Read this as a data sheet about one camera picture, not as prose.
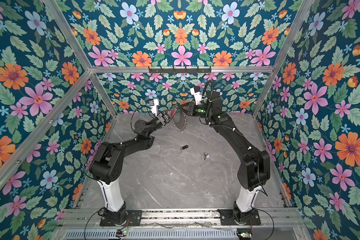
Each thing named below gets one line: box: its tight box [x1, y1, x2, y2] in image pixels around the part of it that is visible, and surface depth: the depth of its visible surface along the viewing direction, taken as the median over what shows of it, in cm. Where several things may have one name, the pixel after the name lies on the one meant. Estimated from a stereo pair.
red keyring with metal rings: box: [171, 106, 188, 133], surface depth 78 cm
